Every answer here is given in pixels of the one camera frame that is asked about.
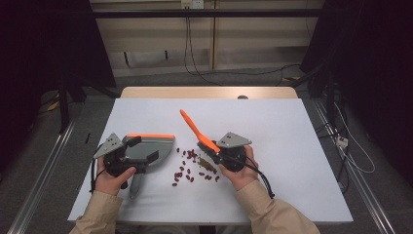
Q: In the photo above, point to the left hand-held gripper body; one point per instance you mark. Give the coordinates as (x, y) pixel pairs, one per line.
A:
(112, 152)

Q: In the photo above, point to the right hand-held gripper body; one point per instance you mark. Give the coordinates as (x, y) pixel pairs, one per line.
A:
(232, 141)

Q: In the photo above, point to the orange brush with grey bristles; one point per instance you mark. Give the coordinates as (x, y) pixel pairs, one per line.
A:
(195, 128)

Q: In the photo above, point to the pile of red kidney beans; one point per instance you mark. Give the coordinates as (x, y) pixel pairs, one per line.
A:
(190, 153)

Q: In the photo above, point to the person's left hand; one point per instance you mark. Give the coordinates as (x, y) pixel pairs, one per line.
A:
(110, 183)

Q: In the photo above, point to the person's right hand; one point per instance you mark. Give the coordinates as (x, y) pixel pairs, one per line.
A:
(243, 177)

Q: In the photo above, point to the small black floor object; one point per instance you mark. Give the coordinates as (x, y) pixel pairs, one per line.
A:
(87, 138)

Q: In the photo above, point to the white table board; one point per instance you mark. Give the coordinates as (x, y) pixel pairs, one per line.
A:
(276, 130)

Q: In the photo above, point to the wooden table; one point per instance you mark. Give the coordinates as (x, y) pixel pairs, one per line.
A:
(195, 92)

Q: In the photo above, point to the black metal stand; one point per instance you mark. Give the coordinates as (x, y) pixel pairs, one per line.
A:
(330, 97)
(63, 107)

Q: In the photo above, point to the white power strip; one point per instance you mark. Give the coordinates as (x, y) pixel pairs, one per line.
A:
(342, 141)

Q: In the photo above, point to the black metal crossbar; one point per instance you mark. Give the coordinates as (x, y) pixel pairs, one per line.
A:
(227, 13)

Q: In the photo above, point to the black curtain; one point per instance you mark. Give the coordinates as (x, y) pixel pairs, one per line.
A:
(39, 42)
(373, 65)

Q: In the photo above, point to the aluminium floor rail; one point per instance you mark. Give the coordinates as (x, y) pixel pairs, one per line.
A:
(357, 182)
(42, 182)

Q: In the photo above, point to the beige wall conduit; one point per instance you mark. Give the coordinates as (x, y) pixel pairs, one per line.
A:
(213, 42)

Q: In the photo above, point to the white wall socket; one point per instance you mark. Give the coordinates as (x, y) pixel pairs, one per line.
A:
(192, 4)

